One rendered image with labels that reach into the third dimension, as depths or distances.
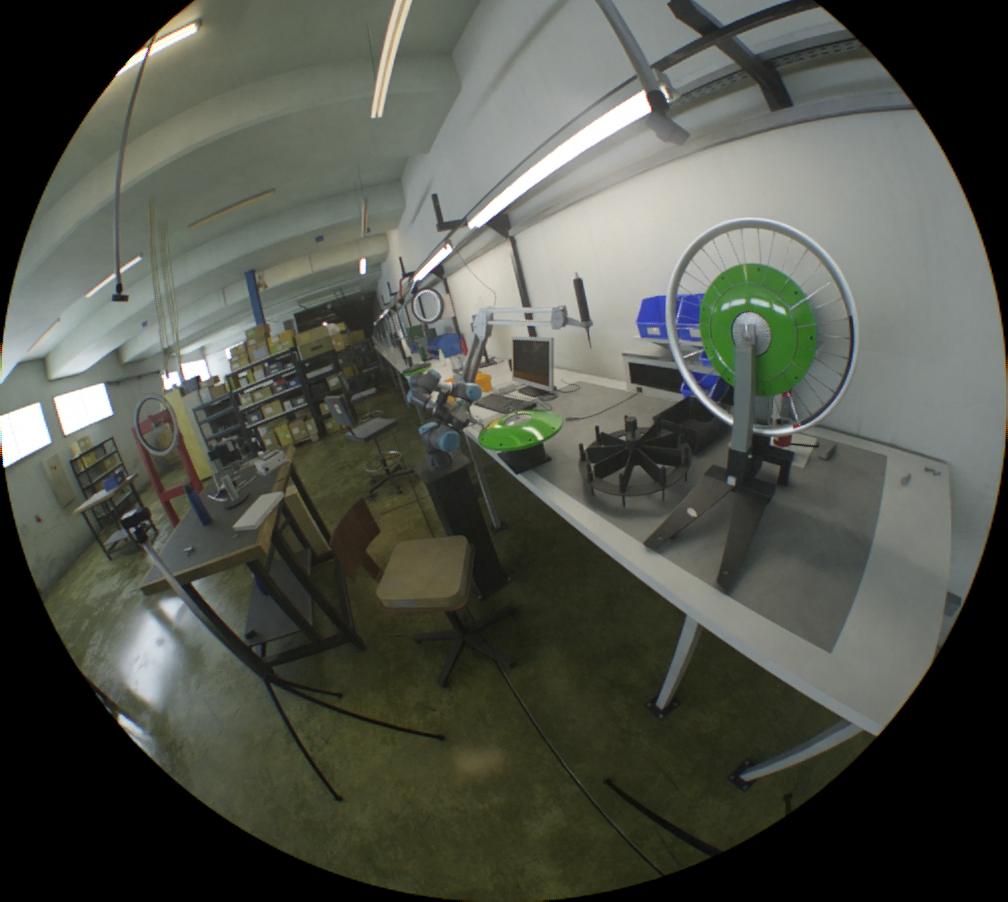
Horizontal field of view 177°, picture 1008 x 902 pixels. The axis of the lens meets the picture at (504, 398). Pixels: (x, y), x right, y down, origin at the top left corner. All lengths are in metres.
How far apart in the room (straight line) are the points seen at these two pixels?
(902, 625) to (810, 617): 0.24
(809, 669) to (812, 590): 0.18
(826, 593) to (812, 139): 1.29
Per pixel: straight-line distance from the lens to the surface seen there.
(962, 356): 1.38
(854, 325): 0.78
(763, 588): 0.78
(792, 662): 0.71
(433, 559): 1.40
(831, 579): 0.85
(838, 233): 1.33
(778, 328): 0.78
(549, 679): 1.65
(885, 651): 0.81
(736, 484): 0.88
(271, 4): 3.21
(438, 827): 1.64
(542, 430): 1.09
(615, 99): 1.16
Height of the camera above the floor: 1.52
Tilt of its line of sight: 17 degrees down
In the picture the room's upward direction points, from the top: 14 degrees counter-clockwise
